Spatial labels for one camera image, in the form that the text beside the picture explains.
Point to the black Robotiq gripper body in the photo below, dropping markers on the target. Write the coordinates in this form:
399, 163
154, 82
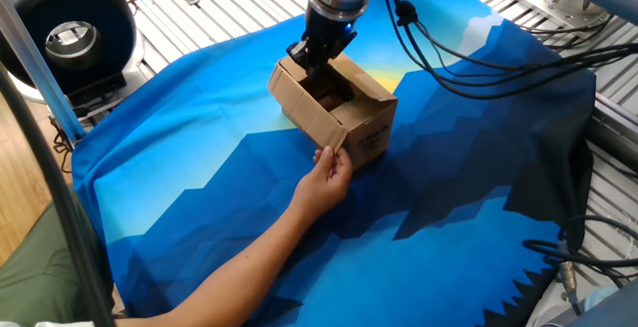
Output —
326, 33

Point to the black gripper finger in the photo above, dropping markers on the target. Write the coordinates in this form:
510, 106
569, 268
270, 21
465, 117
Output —
299, 55
326, 63

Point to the brown cardboard box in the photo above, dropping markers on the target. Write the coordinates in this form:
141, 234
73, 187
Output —
369, 122

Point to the person's bare forearm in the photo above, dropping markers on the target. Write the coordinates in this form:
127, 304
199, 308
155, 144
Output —
234, 282

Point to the person's bare hand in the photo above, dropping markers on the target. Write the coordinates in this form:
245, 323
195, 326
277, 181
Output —
324, 182

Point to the blue mountain print cloth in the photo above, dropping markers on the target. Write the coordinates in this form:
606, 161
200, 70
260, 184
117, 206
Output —
249, 247

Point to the silver mounting plate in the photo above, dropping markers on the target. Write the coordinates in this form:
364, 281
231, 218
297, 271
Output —
548, 3

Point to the green shorts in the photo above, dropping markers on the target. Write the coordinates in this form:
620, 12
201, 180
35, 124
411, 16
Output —
35, 277

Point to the white striped shirt sleeve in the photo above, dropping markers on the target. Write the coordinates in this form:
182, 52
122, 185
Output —
55, 324

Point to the grey aluminium frame post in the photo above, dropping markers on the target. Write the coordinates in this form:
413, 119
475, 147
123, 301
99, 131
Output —
42, 73

